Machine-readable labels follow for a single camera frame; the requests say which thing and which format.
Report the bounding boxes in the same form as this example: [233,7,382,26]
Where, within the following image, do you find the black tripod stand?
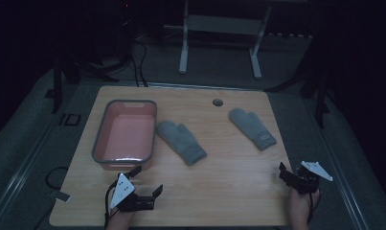
[44,18,120,115]
[266,32,337,129]

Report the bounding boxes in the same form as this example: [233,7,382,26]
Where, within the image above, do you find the person's left hand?
[107,205,137,224]

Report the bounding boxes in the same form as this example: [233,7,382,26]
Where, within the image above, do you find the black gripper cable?
[103,182,119,228]
[307,191,322,225]

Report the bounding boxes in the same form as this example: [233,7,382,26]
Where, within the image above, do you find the white metal stand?
[178,0,273,81]

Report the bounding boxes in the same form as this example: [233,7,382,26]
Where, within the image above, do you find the black floor cables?
[128,37,149,88]

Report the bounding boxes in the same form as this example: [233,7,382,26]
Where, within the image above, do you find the pink plastic basin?
[91,99,158,171]

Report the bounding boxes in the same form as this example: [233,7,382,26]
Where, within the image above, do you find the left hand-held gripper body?
[109,172,156,213]

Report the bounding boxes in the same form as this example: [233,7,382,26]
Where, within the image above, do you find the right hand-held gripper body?
[286,160,334,195]

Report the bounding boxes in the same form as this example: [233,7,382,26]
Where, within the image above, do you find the person's right hand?
[288,186,321,221]

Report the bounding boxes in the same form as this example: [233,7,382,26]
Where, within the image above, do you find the grey mitten with label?
[228,107,278,151]

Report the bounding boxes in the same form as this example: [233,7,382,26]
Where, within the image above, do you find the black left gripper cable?
[103,182,119,228]

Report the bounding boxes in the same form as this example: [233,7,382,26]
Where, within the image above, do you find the plain grey mitten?
[155,120,208,167]

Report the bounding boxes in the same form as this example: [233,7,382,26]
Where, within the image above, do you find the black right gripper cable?
[307,191,322,225]

